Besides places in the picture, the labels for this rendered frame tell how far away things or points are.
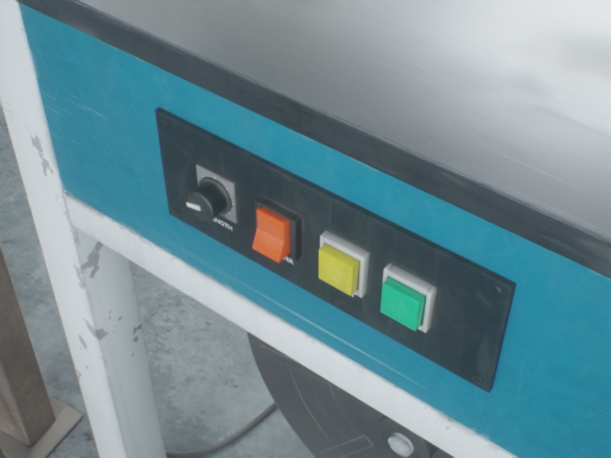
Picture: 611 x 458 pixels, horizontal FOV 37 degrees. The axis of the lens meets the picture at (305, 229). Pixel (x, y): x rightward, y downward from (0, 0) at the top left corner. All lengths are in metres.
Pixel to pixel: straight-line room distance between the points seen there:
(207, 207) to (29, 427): 0.71
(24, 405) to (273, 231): 0.70
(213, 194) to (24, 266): 0.94
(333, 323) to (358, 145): 0.15
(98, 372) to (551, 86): 0.56
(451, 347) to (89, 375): 0.49
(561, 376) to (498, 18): 0.21
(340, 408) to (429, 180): 0.56
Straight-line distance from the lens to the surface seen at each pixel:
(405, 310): 0.51
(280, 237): 0.54
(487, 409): 0.56
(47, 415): 1.25
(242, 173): 0.55
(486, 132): 0.47
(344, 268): 0.52
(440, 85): 0.50
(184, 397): 1.27
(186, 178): 0.60
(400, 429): 0.89
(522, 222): 0.45
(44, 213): 0.79
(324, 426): 1.04
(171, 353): 1.32
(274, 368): 1.02
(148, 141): 0.61
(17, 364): 1.15
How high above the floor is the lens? 1.02
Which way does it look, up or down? 43 degrees down
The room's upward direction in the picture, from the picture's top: straight up
